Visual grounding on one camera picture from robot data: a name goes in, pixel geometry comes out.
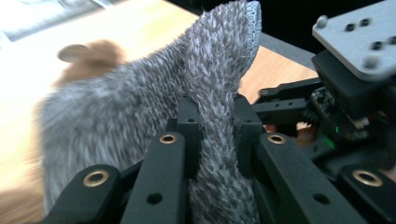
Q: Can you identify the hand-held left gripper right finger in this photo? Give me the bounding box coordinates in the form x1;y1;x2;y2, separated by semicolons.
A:
233;93;266;179

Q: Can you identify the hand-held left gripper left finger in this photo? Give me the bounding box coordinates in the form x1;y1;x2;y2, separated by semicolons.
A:
166;96;204;180

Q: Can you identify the grey fuzzy toy garment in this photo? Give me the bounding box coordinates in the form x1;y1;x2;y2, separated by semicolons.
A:
38;0;262;224

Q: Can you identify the brown plush toy dog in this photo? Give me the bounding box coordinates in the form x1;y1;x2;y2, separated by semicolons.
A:
52;39;125;90

